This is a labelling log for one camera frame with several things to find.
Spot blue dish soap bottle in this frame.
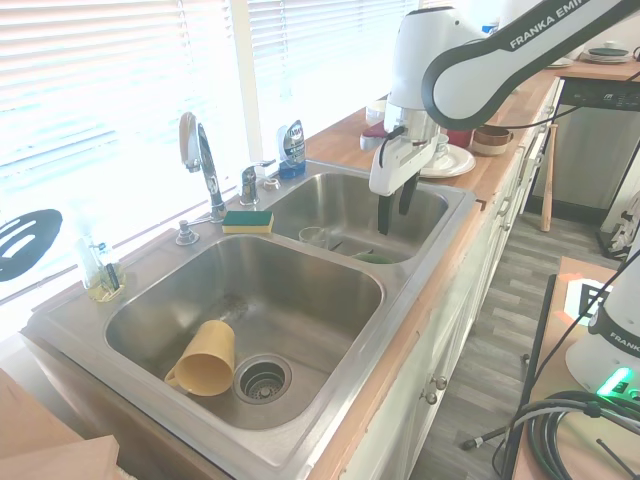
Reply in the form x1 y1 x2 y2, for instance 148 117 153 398
276 118 307 181

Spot clear drinking glass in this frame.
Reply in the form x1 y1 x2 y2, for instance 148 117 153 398
298 226 329 250

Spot black coiled cable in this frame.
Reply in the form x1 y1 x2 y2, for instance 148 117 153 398
509 389 640 480

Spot steel sink drain strainer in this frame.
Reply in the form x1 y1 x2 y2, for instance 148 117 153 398
233 353 294 404

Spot white plate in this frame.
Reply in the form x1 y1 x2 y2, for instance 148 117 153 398
418 143 477 180

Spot chrome sink faucet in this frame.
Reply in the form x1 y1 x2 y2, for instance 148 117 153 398
178 111 227 225

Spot white window blinds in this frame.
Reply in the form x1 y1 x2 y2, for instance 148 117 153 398
0 0 426 301

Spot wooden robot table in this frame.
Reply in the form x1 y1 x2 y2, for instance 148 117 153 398
512 255 640 480

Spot green and yellow sponge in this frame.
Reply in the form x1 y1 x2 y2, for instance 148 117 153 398
221 209 276 236

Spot red mug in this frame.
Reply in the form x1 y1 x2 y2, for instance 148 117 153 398
443 128 474 148

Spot stainless steel double sink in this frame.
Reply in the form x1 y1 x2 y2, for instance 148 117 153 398
22 158 476 480

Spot chrome faucet lever handle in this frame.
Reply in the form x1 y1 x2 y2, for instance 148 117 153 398
236 159 277 207

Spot black slotted spatula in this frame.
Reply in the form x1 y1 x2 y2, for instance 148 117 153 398
0 208 64 284

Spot stainless steel dishwasher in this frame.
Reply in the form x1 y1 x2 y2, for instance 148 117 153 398
529 77 640 221

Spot red and white dish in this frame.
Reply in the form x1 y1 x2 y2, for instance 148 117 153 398
358 124 389 151

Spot white kitchen cabinets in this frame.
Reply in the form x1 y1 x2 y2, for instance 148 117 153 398
339 79 564 480

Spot brown striped ceramic bowl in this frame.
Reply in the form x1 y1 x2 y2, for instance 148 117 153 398
470 125 515 157

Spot stacked dishes with green plate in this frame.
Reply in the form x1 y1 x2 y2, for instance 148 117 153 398
579 39 632 65

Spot chrome sink soap pump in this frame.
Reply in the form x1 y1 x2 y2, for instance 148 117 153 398
174 218 199 247

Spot yellow plastic mug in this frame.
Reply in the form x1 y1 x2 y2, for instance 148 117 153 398
164 320 236 398

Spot wooden baseball bat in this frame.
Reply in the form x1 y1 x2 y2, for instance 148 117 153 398
539 123 559 233

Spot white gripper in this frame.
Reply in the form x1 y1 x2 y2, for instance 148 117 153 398
368 127 442 237

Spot brown cardboard box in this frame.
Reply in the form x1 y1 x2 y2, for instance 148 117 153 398
0 367 121 480

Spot clear yellow soap bottle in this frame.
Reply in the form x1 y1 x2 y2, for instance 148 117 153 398
74 227 126 304

